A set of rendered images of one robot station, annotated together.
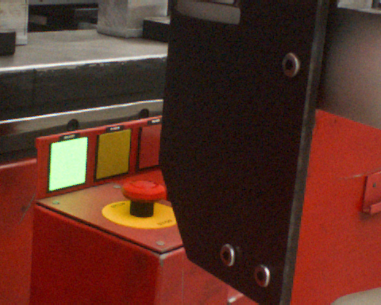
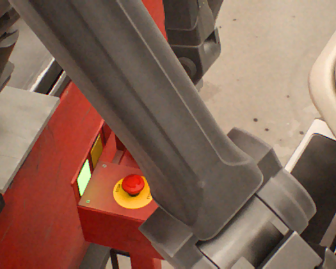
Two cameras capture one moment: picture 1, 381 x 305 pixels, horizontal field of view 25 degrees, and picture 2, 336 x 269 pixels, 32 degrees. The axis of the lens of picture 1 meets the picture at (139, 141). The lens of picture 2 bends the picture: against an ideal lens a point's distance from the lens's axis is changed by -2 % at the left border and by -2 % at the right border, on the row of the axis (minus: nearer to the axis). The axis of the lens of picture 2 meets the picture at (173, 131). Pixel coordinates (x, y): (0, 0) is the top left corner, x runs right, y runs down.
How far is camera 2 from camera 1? 0.62 m
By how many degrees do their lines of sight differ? 39
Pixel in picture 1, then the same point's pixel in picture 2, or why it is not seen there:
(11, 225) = (35, 178)
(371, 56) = not seen: outside the picture
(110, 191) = (104, 173)
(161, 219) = (146, 193)
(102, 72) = (49, 73)
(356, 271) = not seen: hidden behind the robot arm
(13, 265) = (41, 191)
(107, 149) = (95, 153)
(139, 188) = (134, 188)
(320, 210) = not seen: hidden behind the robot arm
